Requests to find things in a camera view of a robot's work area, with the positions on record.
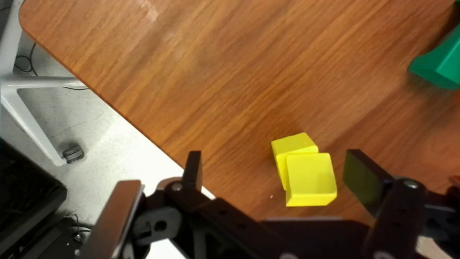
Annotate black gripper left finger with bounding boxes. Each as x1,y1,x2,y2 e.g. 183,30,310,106
180,149,203,192

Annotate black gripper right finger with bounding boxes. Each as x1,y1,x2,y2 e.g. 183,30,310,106
341,148,396,218

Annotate yellow cube block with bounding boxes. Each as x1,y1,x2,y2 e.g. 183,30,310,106
270,131,320,191
283,151,339,208

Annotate small black floor foot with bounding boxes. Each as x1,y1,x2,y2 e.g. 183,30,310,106
61,144,86,165

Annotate small green block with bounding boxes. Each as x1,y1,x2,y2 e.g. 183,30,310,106
408,21,460,92

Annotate white table leg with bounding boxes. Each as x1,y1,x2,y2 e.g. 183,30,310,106
0,0,88,168

